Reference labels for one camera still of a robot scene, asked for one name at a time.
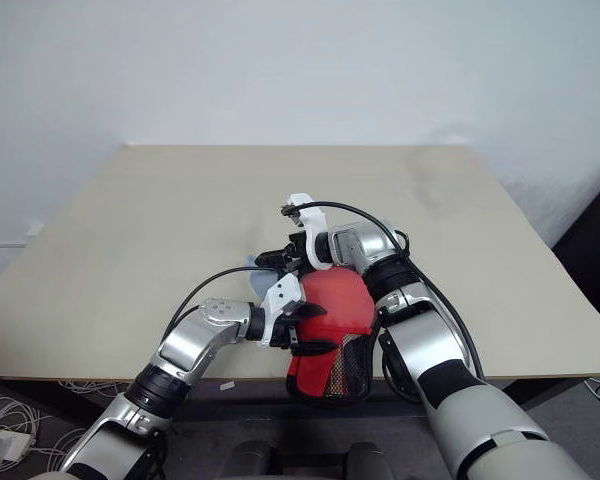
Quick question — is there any dark rounded shape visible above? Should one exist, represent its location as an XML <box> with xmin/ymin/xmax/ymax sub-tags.
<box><xmin>346</xmin><ymin>439</ymin><xmax>397</xmax><ymax>480</ymax></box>
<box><xmin>228</xmin><ymin>438</ymin><xmax>283</xmax><ymax>480</ymax></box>

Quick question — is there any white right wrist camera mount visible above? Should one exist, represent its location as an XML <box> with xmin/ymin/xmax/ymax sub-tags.
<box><xmin>279</xmin><ymin>193</ymin><xmax>332</xmax><ymax>274</ymax></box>

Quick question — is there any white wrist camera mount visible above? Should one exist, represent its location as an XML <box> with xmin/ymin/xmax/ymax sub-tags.
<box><xmin>258</xmin><ymin>272</ymin><xmax>307</xmax><ymax>350</ymax></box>
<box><xmin>279</xmin><ymin>193</ymin><xmax>332</xmax><ymax>274</ymax></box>

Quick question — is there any white power adapter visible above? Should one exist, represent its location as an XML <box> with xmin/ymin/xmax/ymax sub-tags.
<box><xmin>0</xmin><ymin>428</ymin><xmax>35</xmax><ymax>464</ymax></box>

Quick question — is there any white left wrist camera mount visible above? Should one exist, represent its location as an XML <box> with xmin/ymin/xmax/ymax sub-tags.
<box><xmin>258</xmin><ymin>272</ymin><xmax>307</xmax><ymax>350</ymax></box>

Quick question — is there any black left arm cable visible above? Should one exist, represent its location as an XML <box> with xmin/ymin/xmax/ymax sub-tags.
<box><xmin>161</xmin><ymin>266</ymin><xmax>287</xmax><ymax>347</ymax></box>

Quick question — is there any red paddle case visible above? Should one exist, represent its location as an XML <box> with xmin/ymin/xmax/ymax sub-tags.
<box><xmin>284</xmin><ymin>268</ymin><xmax>382</xmax><ymax>407</ymax></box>

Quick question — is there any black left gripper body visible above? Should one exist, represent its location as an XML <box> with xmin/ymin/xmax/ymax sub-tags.
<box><xmin>270</xmin><ymin>301</ymin><xmax>305</xmax><ymax>352</ymax></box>

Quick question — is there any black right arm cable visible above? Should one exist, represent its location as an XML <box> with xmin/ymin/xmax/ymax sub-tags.
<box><xmin>283</xmin><ymin>199</ymin><xmax>487</xmax><ymax>402</ymax></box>

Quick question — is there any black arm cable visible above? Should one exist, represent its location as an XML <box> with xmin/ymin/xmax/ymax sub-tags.
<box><xmin>161</xmin><ymin>266</ymin><xmax>287</xmax><ymax>347</ymax></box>
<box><xmin>283</xmin><ymin>199</ymin><xmax>487</xmax><ymax>402</ymax></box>

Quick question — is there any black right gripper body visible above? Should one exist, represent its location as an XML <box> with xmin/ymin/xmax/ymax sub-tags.
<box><xmin>281</xmin><ymin>230</ymin><xmax>308</xmax><ymax>274</ymax></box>

